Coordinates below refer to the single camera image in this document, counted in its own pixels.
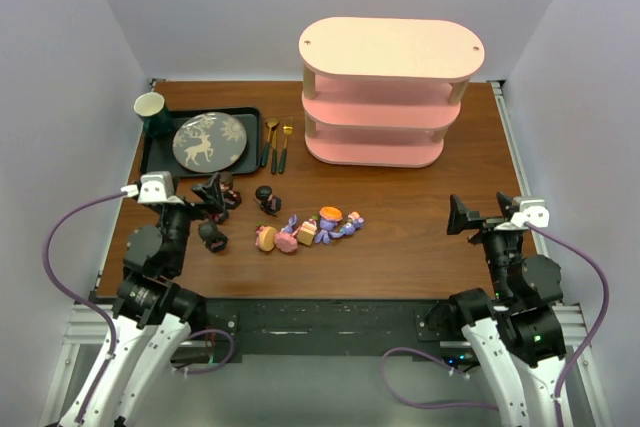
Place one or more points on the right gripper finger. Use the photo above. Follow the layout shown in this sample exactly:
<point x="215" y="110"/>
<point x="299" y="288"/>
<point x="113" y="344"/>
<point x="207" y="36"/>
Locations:
<point x="461" y="218"/>
<point x="506" y="205"/>

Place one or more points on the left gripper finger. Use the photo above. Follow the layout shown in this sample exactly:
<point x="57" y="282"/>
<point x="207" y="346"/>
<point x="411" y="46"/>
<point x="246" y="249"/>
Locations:
<point x="209" y="192"/>
<point x="190" y="211"/>

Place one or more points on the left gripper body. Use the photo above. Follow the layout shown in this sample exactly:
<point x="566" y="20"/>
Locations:
<point x="189" y="204"/>

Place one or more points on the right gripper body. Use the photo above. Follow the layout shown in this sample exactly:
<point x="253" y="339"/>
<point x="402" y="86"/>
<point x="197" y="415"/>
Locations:
<point x="486" y="222"/>

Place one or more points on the black helmet figurine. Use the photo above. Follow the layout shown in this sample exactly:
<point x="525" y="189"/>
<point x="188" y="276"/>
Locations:
<point x="213" y="239"/>

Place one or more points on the black-haired ninja figurine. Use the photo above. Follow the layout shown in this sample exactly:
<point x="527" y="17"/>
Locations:
<point x="268" y="202"/>

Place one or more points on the red head figurine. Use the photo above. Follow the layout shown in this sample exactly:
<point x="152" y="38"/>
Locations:
<point x="220" y="218"/>

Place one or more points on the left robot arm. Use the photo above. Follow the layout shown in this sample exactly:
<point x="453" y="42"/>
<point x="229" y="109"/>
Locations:
<point x="151" y="315"/>

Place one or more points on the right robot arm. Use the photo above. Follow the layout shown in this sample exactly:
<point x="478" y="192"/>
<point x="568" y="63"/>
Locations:
<point x="514" y="333"/>

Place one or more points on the pink three-tier shelf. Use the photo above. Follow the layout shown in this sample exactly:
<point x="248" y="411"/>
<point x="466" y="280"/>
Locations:
<point x="384" y="91"/>

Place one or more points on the brown-haired red figurine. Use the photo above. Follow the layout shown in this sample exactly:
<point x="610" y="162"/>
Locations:
<point x="231" y="197"/>

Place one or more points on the grey deer plate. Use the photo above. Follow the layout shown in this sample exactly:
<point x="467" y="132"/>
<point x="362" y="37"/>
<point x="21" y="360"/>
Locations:
<point x="209" y="142"/>

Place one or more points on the black rectangular tray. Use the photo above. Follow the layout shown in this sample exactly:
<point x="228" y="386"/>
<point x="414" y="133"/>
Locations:
<point x="157" y="151"/>

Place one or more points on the pink donut toy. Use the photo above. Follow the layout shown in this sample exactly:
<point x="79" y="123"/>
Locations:
<point x="265" y="238"/>

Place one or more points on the pink bunny toy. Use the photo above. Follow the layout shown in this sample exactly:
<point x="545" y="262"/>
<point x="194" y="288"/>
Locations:
<point x="285" y="240"/>

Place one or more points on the dark green cup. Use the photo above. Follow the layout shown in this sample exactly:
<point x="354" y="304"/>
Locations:
<point x="152" y="110"/>

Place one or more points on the strawberry cake toy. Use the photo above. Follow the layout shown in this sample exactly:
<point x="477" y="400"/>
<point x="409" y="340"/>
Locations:
<point x="306" y="232"/>

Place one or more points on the purple bear toy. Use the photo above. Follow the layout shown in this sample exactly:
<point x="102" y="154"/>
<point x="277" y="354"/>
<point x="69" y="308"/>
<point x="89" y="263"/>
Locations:
<point x="354" y="222"/>

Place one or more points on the purple octopus orange hat toy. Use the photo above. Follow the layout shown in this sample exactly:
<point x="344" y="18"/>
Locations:
<point x="330" y="217"/>

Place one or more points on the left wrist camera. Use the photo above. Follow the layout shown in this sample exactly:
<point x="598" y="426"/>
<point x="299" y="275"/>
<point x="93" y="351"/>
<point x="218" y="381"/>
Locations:
<point x="157" y="188"/>

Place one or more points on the gold knife green handle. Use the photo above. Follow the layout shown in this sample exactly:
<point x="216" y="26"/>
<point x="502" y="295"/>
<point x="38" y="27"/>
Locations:
<point x="274" y="154"/>

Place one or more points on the gold spoon green handle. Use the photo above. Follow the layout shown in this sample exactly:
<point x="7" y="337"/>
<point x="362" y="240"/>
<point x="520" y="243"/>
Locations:
<point x="271" y="124"/>

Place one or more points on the gold fork green handle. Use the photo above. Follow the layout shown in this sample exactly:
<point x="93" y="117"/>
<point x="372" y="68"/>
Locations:
<point x="287" y="131"/>

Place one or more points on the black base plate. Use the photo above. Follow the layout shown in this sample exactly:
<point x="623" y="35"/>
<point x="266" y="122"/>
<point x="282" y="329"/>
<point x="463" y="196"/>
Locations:
<point x="330" y="327"/>

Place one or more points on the aluminium frame rail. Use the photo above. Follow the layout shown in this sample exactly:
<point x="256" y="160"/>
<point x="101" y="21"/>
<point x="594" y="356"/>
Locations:
<point x="81" y="342"/>

